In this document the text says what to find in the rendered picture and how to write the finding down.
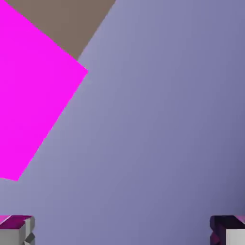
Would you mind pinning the large magenta box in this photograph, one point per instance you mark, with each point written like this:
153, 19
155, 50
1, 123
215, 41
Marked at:
32, 91

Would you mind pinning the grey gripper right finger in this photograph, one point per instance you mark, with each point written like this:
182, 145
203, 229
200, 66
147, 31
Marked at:
227, 231

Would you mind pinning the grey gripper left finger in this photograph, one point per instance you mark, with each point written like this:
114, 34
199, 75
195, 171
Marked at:
17, 231

